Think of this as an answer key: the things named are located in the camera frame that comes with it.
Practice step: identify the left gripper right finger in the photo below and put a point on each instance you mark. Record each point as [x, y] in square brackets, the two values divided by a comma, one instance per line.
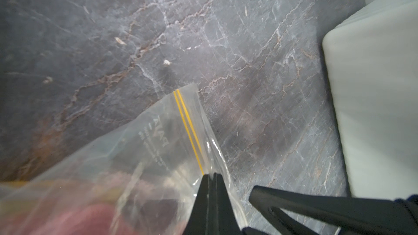
[355, 215]

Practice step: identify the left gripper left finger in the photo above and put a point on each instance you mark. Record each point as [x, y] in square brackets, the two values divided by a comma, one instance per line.
[212, 213]

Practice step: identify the ziploc bag with pink cookies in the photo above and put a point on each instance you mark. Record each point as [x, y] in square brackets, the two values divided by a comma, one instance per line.
[140, 179]

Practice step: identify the white plastic tray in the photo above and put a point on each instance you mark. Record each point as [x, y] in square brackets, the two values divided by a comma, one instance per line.
[372, 65]

